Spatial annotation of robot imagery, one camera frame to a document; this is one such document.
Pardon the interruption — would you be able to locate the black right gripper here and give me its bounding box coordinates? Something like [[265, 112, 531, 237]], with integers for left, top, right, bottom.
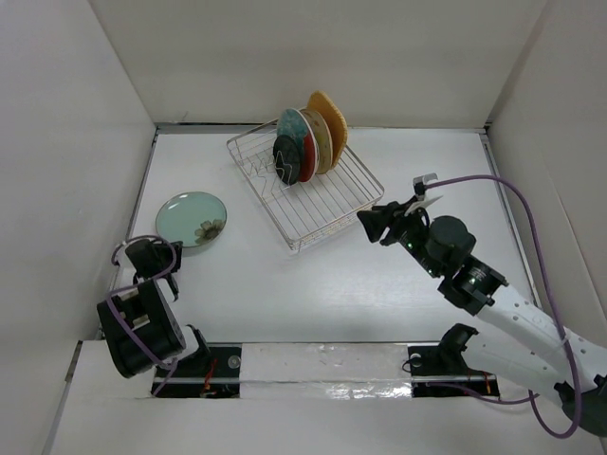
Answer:
[[356, 195, 443, 278]]

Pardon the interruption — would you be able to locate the metal wire dish rack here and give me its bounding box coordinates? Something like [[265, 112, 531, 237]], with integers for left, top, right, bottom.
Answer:
[[227, 120, 384, 251]]

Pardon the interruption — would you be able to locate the black round plate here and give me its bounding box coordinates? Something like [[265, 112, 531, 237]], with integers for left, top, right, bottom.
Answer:
[[272, 135, 304, 186]]

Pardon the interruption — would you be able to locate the beige bird painted plate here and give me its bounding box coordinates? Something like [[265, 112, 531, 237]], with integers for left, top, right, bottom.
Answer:
[[302, 108, 333, 174]]

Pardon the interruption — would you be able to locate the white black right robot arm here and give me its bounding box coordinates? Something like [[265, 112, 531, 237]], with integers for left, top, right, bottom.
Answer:
[[357, 202, 606, 437]]

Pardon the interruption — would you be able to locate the orange ribbed rectangular plate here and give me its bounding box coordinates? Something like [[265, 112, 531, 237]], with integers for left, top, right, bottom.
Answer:
[[307, 90, 348, 170]]

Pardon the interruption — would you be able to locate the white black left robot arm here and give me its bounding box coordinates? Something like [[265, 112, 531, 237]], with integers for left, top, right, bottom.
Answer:
[[97, 205, 404, 382]]

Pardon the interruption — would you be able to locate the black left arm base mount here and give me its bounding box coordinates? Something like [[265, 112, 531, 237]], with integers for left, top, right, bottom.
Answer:
[[151, 343, 242, 399]]

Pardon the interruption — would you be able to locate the light green round plate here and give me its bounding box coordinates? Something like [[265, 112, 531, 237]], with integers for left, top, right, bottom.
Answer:
[[155, 191, 228, 248]]

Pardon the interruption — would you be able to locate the red teal flower plate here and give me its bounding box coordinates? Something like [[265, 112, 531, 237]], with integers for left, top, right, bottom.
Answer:
[[276, 108, 319, 183]]

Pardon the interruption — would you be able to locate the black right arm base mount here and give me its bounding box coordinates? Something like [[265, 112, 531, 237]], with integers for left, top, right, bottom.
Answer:
[[401, 344, 500, 399]]

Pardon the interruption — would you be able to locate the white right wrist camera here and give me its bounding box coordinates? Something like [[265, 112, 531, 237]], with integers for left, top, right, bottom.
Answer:
[[412, 173, 441, 210]]

